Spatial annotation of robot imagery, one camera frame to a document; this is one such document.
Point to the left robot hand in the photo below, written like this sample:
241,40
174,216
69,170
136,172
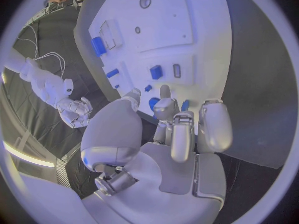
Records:
149,181

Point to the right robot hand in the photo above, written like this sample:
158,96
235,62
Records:
74,112

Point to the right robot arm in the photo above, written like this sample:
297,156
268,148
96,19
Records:
44,80

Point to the white task board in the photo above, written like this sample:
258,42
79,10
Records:
163,41

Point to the small blue peg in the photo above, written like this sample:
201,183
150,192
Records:
116,86

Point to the short blue cylinder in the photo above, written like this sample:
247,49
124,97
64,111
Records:
112,73

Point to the large blue cylinder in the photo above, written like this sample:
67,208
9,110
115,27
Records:
98,46

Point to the small blue plug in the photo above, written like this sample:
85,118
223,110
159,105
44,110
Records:
148,88

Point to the blue block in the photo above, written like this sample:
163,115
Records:
155,72

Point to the workshop desk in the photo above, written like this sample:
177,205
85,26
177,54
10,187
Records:
56,6

